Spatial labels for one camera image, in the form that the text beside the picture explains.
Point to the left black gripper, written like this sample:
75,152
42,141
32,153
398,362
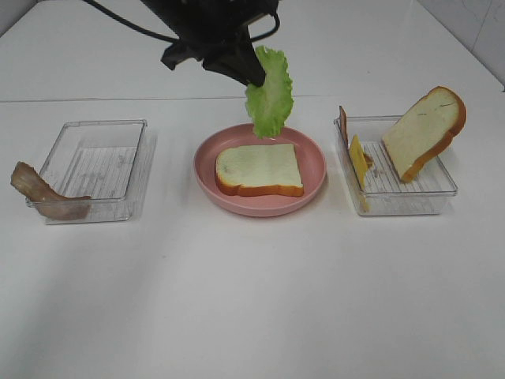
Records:
216,34

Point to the green lettuce leaf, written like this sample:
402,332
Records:
270,105

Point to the bread slice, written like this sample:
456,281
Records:
424,131
257,170

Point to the reddish bacon strip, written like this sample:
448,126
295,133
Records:
343,126

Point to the yellow cheese slice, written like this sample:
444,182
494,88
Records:
360,167

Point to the brown bacon strip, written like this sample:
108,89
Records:
47,202

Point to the pink round plate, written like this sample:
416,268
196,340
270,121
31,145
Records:
311,162

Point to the left clear plastic tray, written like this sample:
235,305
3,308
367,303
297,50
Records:
107,160

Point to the clear plastic tray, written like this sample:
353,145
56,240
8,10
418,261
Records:
107,160
383,194

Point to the right clear plastic tray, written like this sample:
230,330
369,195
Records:
383,194

